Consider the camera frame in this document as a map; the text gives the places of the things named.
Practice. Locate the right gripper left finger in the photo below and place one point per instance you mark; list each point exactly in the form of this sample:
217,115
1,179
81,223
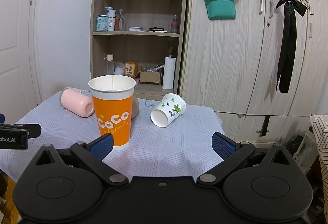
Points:
91,155

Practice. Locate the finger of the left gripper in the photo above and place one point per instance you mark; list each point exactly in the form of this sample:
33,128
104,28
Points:
34,130

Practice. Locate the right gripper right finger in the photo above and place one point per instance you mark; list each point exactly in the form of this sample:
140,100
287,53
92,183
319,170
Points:
234,156

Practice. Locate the orange paper cup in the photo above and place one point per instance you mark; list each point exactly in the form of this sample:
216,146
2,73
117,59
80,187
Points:
112,97

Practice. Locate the pink plastic cup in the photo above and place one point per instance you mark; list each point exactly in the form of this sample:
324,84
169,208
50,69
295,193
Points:
76,102

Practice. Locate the white floral paper cup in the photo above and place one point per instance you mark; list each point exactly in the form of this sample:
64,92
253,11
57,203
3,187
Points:
169,108

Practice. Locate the white door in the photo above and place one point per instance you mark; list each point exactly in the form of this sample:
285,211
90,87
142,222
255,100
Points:
17,92

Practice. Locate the clear bottle beige cap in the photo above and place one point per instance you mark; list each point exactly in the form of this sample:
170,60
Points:
109,65

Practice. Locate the wooden wardrobe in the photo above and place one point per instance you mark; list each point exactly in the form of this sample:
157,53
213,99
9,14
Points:
231,67

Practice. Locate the small cardboard box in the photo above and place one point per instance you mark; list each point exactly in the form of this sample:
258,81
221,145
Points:
147,77

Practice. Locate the geometric patterned bag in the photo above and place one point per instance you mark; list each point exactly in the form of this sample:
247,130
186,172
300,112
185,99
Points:
320,130

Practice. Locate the orange floral box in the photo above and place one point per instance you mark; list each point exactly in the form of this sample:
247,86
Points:
131,69

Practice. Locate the white paper towel roll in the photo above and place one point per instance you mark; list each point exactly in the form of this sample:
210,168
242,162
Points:
169,73

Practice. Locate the teal round container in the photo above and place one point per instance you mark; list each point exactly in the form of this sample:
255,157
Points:
102,23

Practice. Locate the wooden shelf unit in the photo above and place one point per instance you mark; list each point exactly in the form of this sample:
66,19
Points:
142,34

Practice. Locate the white lotion bottle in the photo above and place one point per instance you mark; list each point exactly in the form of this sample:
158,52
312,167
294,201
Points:
111,15

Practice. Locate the pink glass bottle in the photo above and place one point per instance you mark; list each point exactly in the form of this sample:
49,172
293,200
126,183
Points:
175,24

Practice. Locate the teal fabric pouch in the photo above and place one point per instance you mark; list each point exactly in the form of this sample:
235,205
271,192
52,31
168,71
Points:
220,9

